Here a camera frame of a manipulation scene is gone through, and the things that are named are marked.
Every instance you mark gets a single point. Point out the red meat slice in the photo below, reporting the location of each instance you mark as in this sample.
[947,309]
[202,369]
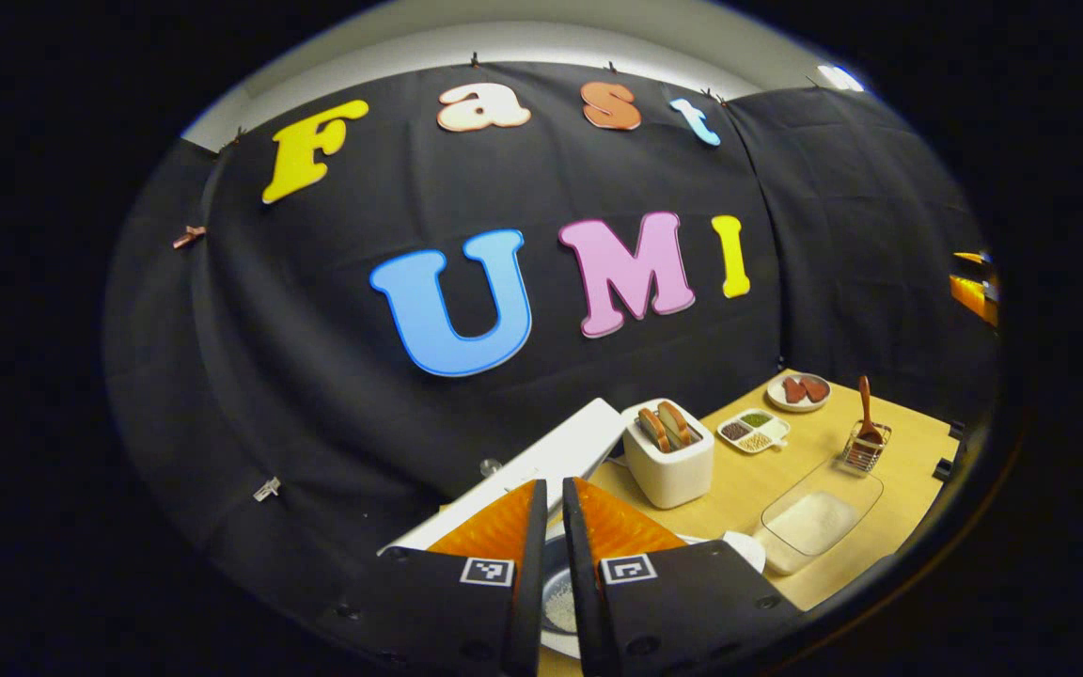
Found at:
[793,390]
[815,388]

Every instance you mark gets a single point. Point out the small ceiling light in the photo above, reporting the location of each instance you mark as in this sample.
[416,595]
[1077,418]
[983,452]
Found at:
[840,77]

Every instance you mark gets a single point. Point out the round white plate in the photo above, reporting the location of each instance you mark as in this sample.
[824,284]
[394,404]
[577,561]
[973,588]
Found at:
[776,395]

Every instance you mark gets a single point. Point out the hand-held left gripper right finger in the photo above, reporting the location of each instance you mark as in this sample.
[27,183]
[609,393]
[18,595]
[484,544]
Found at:
[579,583]

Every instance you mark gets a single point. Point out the toasted bread slice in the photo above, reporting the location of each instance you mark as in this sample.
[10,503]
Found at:
[676,423]
[654,430]

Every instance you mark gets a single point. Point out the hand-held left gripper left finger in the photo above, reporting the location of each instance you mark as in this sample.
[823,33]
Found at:
[527,583]

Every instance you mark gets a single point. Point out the small glass seasoning bottle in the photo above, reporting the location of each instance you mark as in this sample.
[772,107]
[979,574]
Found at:
[491,465]

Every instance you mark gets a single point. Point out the white rice cooker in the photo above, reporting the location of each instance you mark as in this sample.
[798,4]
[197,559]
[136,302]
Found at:
[541,461]

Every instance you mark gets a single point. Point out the brown wooden spoon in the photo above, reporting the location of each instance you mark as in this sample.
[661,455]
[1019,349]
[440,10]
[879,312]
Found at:
[866,414]

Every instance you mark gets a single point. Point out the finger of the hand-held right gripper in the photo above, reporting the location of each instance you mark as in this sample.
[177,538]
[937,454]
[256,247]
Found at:
[974,259]
[974,296]

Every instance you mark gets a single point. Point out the black backdrop cloth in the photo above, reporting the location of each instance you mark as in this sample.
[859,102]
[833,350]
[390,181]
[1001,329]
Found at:
[316,376]

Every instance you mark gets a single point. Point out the red cloth clip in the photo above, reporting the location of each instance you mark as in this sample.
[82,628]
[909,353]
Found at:
[189,237]

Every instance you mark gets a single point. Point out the white toaster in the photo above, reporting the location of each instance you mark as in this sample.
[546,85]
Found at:
[668,475]

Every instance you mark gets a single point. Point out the white divided bean dish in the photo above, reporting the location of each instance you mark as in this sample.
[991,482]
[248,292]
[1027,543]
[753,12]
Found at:
[779,431]

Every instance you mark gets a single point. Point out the clear rice container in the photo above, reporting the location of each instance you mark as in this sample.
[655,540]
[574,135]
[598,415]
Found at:
[819,522]

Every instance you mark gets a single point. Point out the white cloth clip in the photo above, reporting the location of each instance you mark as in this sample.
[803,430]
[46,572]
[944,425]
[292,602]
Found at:
[267,489]

